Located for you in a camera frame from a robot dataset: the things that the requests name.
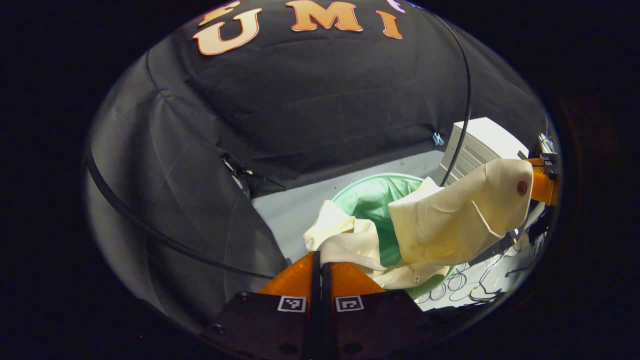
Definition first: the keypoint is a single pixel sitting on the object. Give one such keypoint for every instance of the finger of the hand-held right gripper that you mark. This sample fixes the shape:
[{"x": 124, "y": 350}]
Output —
[{"x": 545, "y": 187}]

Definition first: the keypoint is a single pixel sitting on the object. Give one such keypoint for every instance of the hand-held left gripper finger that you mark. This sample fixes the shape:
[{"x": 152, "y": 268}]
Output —
[
  {"x": 315, "y": 300},
  {"x": 326, "y": 300}
]

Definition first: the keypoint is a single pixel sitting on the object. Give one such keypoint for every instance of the cream collared shirt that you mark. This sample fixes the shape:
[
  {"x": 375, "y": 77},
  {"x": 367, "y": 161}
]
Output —
[{"x": 450, "y": 220}]

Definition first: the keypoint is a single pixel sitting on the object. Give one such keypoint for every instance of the green laundry hamper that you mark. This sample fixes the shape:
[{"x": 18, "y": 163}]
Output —
[{"x": 372, "y": 200}]

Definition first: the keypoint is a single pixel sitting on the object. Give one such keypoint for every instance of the black clothes rack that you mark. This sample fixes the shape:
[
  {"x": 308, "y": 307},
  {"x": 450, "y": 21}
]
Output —
[{"x": 150, "y": 229}]

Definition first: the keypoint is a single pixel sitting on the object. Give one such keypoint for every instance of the white box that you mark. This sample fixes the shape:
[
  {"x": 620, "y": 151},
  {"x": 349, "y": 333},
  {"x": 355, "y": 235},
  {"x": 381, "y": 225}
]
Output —
[{"x": 487, "y": 140}]

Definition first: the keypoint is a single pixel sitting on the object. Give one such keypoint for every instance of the small blue clip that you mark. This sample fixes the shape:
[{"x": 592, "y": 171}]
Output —
[{"x": 438, "y": 139}]

